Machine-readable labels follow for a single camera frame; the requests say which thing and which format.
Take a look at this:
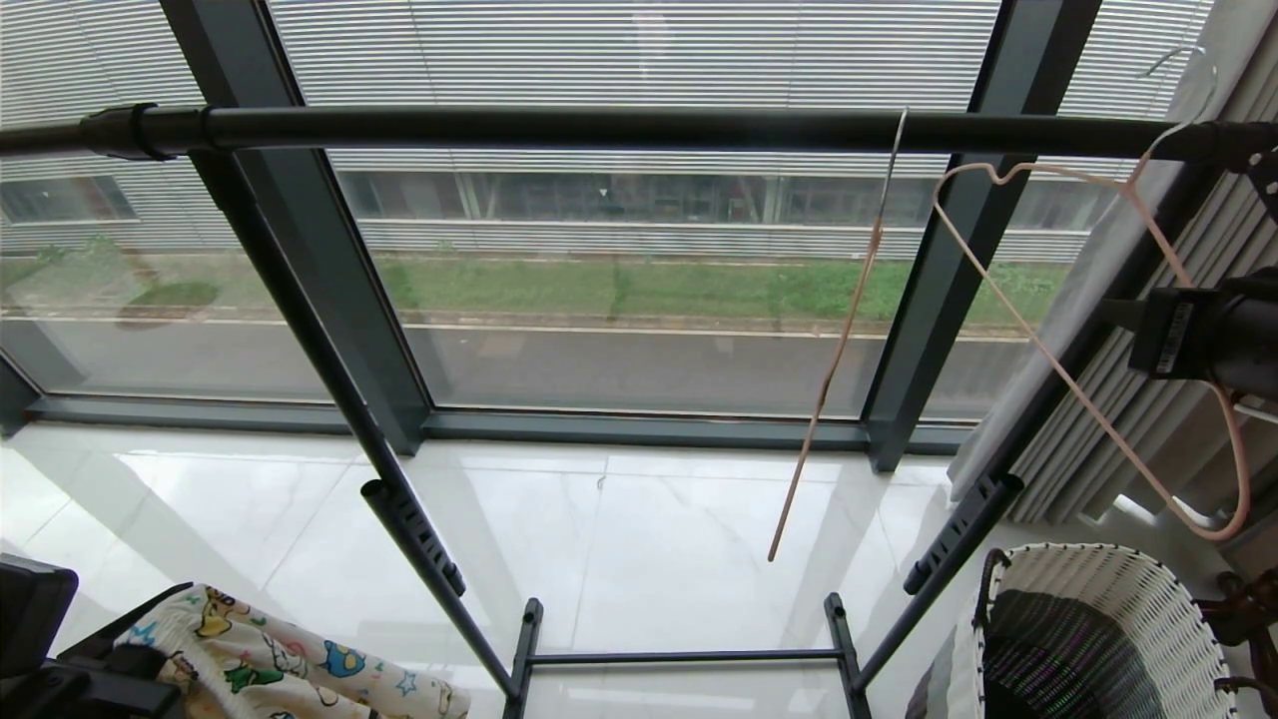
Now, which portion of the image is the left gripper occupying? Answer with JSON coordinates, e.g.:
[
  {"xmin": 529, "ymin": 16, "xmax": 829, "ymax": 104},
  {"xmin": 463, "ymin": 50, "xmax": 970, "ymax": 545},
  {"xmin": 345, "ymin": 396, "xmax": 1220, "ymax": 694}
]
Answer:
[{"xmin": 0, "ymin": 583, "xmax": 193, "ymax": 719}]

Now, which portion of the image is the white laundry basket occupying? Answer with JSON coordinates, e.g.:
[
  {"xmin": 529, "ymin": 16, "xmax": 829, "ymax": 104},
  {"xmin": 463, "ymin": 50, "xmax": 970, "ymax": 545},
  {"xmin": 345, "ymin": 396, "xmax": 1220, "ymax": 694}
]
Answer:
[{"xmin": 947, "ymin": 542, "xmax": 1241, "ymax": 719}]

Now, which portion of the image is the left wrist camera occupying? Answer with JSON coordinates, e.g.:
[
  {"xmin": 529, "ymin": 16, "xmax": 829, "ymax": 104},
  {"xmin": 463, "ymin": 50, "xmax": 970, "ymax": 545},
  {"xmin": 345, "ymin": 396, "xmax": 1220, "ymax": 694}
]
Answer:
[{"xmin": 0, "ymin": 554, "xmax": 81, "ymax": 668}]

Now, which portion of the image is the window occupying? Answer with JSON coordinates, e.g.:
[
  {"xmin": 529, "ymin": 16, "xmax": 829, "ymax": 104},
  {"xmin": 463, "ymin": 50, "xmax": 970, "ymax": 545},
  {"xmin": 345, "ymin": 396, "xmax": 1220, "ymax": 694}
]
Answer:
[{"xmin": 0, "ymin": 0, "xmax": 1217, "ymax": 475}]

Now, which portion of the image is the cream printed garment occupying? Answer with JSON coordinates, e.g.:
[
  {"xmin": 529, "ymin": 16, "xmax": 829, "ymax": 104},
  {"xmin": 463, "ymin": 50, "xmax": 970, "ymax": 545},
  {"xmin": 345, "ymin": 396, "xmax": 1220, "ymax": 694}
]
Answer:
[{"xmin": 113, "ymin": 583, "xmax": 472, "ymax": 719}]

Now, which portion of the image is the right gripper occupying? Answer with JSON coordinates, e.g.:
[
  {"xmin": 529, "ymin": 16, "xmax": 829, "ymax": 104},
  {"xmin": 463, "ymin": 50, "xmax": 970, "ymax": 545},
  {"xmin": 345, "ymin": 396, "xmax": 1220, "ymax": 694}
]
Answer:
[{"xmin": 1126, "ymin": 266, "xmax": 1278, "ymax": 404}]

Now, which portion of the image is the pink clothes hanger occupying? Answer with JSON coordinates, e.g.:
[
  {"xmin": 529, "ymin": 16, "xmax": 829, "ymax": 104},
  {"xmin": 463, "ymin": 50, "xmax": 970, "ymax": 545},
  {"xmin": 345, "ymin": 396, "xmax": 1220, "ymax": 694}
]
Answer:
[
  {"xmin": 931, "ymin": 45, "xmax": 1255, "ymax": 545},
  {"xmin": 765, "ymin": 106, "xmax": 912, "ymax": 564}
]

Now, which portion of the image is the white curtain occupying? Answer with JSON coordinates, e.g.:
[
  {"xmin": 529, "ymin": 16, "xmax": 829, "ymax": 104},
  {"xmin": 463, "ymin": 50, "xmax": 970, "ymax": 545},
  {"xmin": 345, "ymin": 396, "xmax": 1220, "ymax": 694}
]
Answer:
[{"xmin": 947, "ymin": 0, "xmax": 1278, "ymax": 502}]

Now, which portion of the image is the black clothes rack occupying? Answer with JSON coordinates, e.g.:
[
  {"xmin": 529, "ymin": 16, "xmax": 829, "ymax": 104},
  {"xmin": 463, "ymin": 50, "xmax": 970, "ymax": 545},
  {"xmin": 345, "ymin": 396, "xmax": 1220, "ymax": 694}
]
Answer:
[{"xmin": 0, "ymin": 98, "xmax": 1278, "ymax": 719}]

